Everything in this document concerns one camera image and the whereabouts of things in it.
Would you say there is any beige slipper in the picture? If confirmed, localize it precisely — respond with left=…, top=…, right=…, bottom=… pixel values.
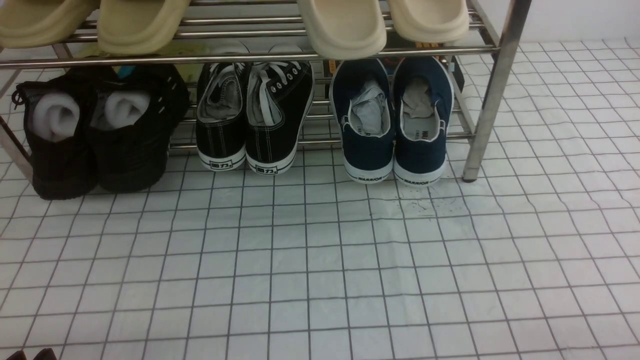
left=96, top=0, right=191, bottom=55
left=0, top=0, right=100, bottom=49

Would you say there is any navy slip-on shoe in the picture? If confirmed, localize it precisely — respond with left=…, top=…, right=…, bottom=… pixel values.
left=328, top=58, right=395, bottom=184
left=391, top=56, right=455, bottom=187

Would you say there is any metal shoe rack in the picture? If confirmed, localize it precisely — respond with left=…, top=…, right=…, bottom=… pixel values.
left=1, top=0, right=531, bottom=183

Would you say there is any black canvas sneaker right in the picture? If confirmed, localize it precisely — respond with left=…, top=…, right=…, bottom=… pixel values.
left=246, top=59, right=315, bottom=176

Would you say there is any cream slipper far right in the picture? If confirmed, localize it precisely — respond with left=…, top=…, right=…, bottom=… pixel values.
left=387, top=0, right=470, bottom=44

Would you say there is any black mesh shoe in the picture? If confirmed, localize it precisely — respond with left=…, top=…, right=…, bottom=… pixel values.
left=85, top=64, right=191, bottom=193
left=11, top=71, right=98, bottom=201

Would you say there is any black mesh shoe left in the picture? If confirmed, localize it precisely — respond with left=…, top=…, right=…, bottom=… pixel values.
left=11, top=71, right=98, bottom=201

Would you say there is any black mesh shoe right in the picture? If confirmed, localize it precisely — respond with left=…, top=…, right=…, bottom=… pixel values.
left=85, top=64, right=191, bottom=193

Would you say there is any cream slipper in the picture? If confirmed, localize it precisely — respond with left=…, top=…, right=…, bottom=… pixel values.
left=387, top=0, right=470, bottom=44
left=297, top=0, right=387, bottom=60

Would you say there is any black canvas sneaker left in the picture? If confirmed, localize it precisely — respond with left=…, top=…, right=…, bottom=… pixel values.
left=194, top=61, right=252, bottom=173

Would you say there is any beige slipper far left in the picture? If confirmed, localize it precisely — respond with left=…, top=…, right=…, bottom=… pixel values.
left=0, top=0, right=100, bottom=49

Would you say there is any black object bottom left corner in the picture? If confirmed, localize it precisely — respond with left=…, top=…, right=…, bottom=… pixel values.
left=4, top=348, right=59, bottom=360

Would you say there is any black canvas sneaker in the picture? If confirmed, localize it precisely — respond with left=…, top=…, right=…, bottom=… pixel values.
left=194, top=61, right=252, bottom=173
left=246, top=59, right=315, bottom=176

